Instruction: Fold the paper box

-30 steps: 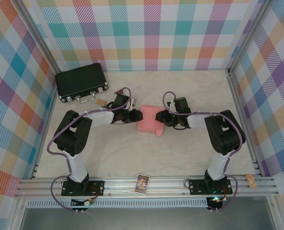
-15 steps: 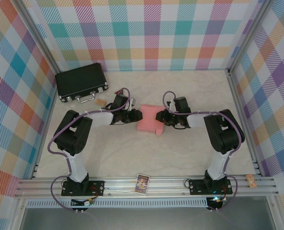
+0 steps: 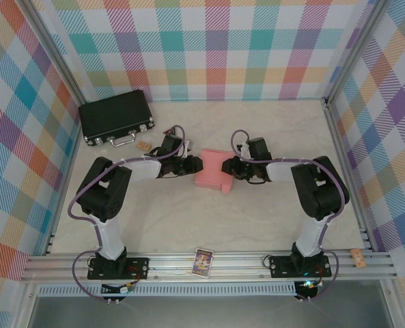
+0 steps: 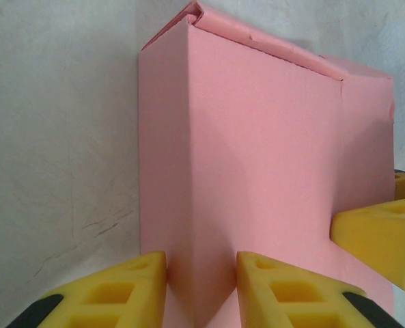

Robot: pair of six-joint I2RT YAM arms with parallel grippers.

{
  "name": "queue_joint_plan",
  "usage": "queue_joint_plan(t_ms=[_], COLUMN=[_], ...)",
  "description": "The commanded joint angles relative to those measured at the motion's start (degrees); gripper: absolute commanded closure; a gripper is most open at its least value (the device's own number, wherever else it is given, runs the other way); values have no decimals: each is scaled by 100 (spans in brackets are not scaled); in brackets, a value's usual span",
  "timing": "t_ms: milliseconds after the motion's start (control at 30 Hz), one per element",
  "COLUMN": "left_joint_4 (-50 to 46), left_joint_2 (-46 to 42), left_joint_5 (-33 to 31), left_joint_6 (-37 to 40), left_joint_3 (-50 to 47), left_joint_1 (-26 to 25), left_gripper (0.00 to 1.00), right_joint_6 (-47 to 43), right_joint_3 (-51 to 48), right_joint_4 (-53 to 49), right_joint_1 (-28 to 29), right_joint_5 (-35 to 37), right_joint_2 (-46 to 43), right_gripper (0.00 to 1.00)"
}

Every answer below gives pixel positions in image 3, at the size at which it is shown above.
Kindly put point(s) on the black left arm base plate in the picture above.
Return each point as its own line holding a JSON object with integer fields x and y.
{"x": 137, "y": 268}

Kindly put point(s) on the black aluminium carry case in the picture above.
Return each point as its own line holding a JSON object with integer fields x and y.
{"x": 113, "y": 112}

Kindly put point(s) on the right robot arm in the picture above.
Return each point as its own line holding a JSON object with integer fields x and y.
{"x": 318, "y": 188}

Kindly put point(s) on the wooden block with tiger print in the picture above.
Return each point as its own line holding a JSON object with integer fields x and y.
{"x": 143, "y": 146}

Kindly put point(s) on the pink paper box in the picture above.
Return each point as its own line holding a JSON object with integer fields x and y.
{"x": 212, "y": 167}

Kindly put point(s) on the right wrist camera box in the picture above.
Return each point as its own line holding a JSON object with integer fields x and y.
{"x": 244, "y": 147}

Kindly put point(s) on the aluminium frame leg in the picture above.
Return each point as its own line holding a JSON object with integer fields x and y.
{"x": 24, "y": 307}
{"x": 398, "y": 307}

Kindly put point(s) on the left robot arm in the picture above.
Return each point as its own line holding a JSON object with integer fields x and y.
{"x": 103, "y": 191}

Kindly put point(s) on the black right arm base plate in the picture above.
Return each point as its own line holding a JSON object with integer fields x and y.
{"x": 279, "y": 266}

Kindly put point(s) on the aluminium frame post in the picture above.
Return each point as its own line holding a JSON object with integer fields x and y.
{"x": 53, "y": 51}
{"x": 354, "y": 51}

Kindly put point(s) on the aluminium mounting rail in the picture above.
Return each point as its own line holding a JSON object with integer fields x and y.
{"x": 175, "y": 264}

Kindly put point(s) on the aluminium table side rail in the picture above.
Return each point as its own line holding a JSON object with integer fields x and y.
{"x": 346, "y": 171}
{"x": 66, "y": 171}

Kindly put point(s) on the grey metal lower panel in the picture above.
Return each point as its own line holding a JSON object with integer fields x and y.
{"x": 205, "y": 312}

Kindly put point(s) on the purple playing card box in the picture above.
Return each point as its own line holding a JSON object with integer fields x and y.
{"x": 202, "y": 263}

